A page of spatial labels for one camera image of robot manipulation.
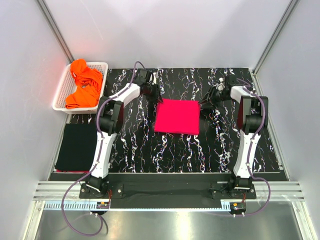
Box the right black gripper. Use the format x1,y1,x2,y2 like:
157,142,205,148
197,86,230,110

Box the magenta pink t shirt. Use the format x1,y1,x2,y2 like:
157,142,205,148
154,98,201,135

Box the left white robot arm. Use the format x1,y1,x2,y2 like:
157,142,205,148
85,69,163,198

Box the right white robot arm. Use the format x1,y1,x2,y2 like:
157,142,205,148
199,75,269,199

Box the orange t shirt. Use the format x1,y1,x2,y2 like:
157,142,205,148
65,59,103,109

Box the white plastic basket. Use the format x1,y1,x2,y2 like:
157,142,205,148
52,62,109,115

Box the folded black t shirt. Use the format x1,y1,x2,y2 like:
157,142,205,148
55,123,97,171

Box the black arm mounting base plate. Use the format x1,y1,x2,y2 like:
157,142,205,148
80,173,257,200

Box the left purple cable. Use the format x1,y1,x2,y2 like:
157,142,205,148
61,61,147,237

